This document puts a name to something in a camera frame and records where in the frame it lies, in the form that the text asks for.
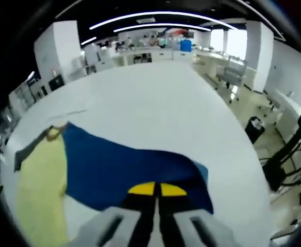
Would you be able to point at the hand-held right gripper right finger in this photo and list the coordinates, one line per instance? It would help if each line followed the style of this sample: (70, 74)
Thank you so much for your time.
(186, 226)

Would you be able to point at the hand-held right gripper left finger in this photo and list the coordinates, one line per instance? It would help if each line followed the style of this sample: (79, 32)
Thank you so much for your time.
(119, 226)

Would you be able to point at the yellow and blue garment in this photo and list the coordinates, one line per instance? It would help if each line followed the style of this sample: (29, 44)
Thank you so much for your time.
(109, 167)

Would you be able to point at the black waste bin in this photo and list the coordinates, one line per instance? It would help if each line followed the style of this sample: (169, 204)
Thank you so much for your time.
(253, 131)

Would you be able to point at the black cabinet box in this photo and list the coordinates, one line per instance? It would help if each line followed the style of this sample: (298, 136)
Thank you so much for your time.
(56, 83)

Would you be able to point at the grey chair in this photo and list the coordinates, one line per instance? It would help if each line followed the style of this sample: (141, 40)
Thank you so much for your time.
(231, 72)

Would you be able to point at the white counter with shelves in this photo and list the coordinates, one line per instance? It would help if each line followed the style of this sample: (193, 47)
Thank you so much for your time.
(160, 56)

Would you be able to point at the blue plastic bin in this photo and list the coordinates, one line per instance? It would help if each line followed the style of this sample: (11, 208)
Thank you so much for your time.
(186, 45)

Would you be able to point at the white pillar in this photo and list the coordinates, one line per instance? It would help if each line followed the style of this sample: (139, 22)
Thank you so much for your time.
(258, 56)
(57, 51)

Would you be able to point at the shorter arc ceiling light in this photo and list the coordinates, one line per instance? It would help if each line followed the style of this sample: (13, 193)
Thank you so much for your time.
(160, 25)

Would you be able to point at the long arc ceiling light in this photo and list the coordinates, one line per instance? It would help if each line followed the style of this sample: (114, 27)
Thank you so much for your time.
(153, 15)

